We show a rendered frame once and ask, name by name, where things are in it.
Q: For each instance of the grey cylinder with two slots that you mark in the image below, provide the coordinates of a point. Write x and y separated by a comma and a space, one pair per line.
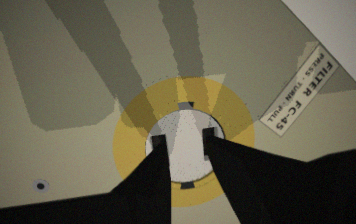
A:
184, 131

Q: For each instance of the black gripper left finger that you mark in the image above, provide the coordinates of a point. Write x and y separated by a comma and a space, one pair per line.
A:
143, 197

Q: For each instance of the beige service panel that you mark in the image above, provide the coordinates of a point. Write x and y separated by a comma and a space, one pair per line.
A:
82, 83

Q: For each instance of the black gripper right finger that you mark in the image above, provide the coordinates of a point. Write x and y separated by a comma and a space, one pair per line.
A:
266, 188

